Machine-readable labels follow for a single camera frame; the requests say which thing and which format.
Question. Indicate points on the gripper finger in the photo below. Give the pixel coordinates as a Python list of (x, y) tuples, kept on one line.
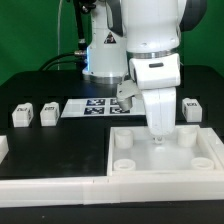
[(159, 139)]

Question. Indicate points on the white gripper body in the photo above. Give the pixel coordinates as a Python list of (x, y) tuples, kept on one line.
[(155, 81)]

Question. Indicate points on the white square tabletop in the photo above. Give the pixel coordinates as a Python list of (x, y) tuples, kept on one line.
[(189, 149)]

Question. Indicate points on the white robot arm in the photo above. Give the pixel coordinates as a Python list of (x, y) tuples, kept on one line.
[(134, 45)]

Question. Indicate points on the white sheet with tags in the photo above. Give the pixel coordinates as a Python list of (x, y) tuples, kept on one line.
[(99, 107)]

